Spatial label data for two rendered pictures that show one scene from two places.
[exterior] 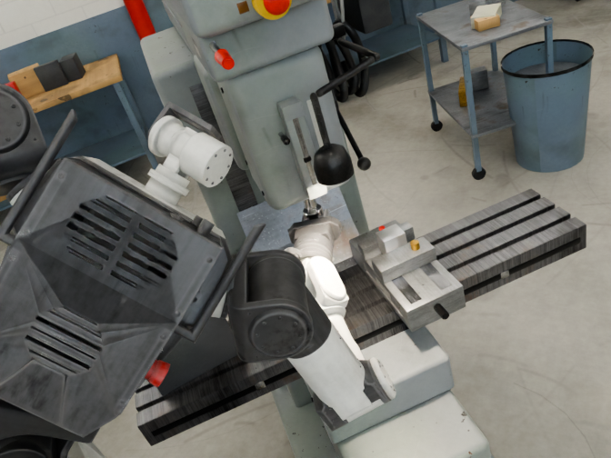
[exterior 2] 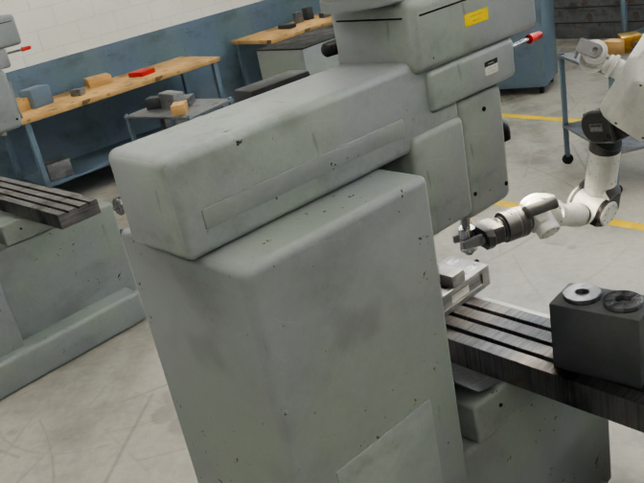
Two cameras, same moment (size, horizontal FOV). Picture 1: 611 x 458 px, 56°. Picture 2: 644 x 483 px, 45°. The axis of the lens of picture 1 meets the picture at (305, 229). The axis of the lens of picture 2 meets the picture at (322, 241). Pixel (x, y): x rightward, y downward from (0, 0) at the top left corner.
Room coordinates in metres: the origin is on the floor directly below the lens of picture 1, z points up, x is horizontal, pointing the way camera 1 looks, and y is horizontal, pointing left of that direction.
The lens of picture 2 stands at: (2.47, 1.46, 2.11)
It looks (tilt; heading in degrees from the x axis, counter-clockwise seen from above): 23 degrees down; 240
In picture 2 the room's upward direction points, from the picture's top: 11 degrees counter-clockwise
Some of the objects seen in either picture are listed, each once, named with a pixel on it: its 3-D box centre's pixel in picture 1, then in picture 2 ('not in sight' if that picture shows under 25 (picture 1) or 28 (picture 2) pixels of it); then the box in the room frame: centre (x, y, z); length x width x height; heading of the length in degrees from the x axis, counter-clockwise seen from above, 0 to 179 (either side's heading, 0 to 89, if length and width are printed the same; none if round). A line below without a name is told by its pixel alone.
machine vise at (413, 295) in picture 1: (401, 264); (435, 287); (1.15, -0.21, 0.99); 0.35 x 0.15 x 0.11; 9
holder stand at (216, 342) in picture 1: (182, 333); (604, 331); (1.11, 0.37, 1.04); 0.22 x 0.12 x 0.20; 105
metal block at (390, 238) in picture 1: (392, 242); not in sight; (1.18, -0.20, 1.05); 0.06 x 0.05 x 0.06; 99
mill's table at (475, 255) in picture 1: (359, 304); (467, 330); (1.16, -0.07, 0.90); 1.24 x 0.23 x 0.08; 98
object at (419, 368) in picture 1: (353, 337); (482, 362); (1.15, -0.03, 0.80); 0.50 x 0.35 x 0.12; 8
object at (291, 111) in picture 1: (303, 149); not in sight; (1.04, -0.05, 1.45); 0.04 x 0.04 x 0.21; 8
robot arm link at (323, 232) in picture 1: (314, 244); (496, 230); (1.06, -0.01, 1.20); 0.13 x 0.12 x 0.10; 76
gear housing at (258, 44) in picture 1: (248, 20); (436, 72); (1.20, -0.02, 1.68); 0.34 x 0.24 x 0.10; 8
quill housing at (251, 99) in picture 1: (284, 120); (455, 148); (1.16, -0.03, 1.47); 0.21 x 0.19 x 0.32; 98
